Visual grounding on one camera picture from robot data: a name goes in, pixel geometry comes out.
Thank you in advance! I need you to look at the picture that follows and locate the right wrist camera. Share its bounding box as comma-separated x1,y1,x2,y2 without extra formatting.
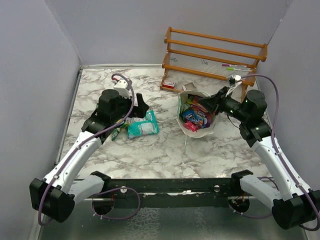
226,73,242,87

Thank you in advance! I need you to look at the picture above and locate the green marker pen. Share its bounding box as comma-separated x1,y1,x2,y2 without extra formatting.
225,67,253,72

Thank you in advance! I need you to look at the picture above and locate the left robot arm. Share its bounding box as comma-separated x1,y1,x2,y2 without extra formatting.
29,89,149,226

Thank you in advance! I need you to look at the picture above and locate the pink marker pen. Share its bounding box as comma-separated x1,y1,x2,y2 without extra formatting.
221,63,247,68

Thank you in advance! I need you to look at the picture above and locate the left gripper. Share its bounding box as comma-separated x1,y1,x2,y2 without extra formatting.
111,92,148,123

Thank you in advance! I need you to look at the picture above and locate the colourful snack packet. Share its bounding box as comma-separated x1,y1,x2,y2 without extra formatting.
180,94,206,113

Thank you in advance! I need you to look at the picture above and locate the wooden shelf rack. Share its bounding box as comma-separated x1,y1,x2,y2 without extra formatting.
160,27,268,92

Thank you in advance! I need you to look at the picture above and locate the teal snack packet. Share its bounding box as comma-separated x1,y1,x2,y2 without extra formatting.
126,110,160,139

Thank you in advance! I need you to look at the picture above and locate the red white small box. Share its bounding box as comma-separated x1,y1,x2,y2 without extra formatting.
162,80,176,89

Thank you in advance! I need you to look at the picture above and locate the white paper bag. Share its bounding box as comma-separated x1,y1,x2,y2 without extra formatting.
176,90,217,139

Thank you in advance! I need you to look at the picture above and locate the purple blue snack packet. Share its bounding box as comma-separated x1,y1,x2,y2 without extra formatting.
181,105,212,129

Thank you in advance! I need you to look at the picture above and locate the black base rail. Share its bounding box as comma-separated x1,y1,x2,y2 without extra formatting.
89,178,244,209

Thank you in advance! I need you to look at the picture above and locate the pink snack packet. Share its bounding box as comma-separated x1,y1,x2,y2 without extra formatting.
183,121,198,132

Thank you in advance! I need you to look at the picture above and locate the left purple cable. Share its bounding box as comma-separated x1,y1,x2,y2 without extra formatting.
37,73,141,226

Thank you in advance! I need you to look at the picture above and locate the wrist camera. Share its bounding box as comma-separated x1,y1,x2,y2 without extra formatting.
226,73,242,87
112,77,132,99

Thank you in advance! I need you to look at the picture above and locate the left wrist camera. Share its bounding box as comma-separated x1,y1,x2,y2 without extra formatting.
112,77,132,99

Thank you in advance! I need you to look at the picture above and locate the green snack packet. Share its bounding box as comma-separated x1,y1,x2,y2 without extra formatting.
110,118,130,141

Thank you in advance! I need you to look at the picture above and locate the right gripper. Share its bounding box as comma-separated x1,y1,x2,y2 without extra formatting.
197,86,249,123

